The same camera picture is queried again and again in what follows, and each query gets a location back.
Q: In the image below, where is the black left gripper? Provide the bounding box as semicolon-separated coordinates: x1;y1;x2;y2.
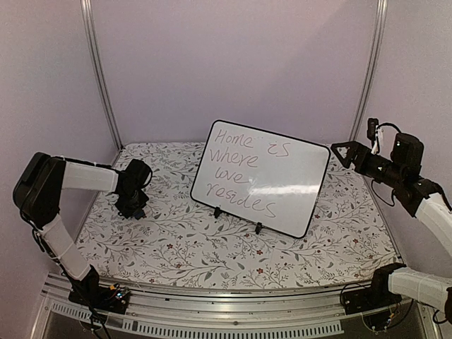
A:
114;187;149;219

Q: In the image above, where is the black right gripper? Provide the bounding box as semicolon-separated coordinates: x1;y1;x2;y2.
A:
331;141;405;189

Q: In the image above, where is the small black-framed whiteboard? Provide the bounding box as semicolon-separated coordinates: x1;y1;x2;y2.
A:
190;120;331;239

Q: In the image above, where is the blue whiteboard eraser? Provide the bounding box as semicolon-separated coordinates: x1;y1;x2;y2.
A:
134;210;145;220

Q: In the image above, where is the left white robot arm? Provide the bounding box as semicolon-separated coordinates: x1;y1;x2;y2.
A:
13;152;153;307

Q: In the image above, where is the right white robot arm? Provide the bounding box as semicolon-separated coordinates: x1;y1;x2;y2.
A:
331;133;451;321

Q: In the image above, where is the floral patterned table mat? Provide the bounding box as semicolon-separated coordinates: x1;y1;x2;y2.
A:
76;143;401;290

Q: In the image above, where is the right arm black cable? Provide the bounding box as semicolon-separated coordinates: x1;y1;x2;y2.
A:
370;121;403;208

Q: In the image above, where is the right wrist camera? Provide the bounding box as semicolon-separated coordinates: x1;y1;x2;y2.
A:
367;118;379;142

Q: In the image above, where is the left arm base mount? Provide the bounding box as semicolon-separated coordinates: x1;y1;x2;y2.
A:
69;282;131;314

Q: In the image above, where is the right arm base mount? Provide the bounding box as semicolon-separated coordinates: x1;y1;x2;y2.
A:
339;282;403;315

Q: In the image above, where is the right aluminium corner post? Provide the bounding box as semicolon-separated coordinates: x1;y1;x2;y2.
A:
348;0;388;141

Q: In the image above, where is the aluminium corner post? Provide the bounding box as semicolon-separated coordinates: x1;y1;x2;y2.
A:
348;0;388;141
80;0;124;150

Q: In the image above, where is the left aluminium corner post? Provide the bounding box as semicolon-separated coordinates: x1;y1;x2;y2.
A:
80;0;124;150

